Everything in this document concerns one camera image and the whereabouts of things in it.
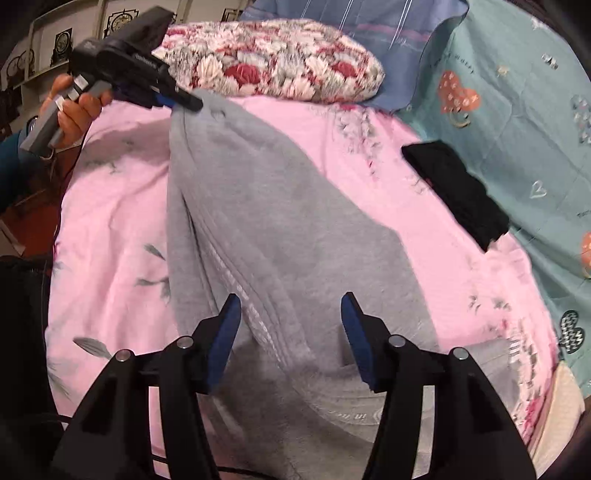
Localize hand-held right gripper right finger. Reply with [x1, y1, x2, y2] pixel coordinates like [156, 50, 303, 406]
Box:
[341, 292, 539, 480]

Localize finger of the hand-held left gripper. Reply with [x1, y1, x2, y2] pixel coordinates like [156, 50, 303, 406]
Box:
[154, 88, 204, 112]

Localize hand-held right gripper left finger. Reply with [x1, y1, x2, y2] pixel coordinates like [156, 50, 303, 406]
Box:
[49, 292, 242, 480]

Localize grey pants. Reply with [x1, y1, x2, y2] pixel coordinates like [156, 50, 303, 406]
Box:
[165, 89, 525, 480]

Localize person's left forearm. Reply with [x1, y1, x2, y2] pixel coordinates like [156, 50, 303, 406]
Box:
[0, 129, 63, 215]

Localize person's left hand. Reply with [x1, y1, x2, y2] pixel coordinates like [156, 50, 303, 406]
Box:
[39, 74, 114, 149]

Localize white shelf with clocks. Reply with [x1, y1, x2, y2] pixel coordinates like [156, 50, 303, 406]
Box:
[0, 0, 259, 93]

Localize red floral pillow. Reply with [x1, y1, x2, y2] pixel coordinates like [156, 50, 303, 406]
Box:
[150, 19, 386, 103]

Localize pink floral bed sheet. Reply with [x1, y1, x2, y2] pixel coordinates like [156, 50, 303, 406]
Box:
[45, 96, 561, 480]

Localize black folded cloth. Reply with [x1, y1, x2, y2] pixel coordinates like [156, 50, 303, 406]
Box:
[401, 141, 511, 253]

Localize blue striped pillow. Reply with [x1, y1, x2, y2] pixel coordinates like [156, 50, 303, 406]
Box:
[236, 0, 469, 112]

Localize cream cloth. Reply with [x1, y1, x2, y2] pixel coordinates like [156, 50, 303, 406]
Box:
[531, 362, 585, 474]

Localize teal patterned blanket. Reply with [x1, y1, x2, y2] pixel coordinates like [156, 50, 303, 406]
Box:
[396, 0, 591, 386]

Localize black cable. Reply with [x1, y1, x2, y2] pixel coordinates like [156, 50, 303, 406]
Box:
[44, 134, 90, 259]

